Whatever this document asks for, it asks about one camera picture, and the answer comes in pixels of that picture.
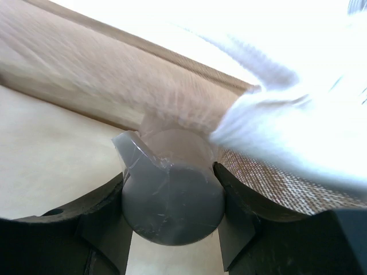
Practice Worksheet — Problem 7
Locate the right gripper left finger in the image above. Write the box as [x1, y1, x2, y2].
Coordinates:
[1, 174, 132, 274]

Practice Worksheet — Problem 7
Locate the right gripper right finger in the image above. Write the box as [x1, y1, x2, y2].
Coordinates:
[213, 163, 366, 274]

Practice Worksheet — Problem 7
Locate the clear pump bottle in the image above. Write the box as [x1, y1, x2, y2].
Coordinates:
[112, 129, 225, 246]

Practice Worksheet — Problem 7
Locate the brown burlap canvas bag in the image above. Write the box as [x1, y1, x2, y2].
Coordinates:
[0, 0, 367, 275]

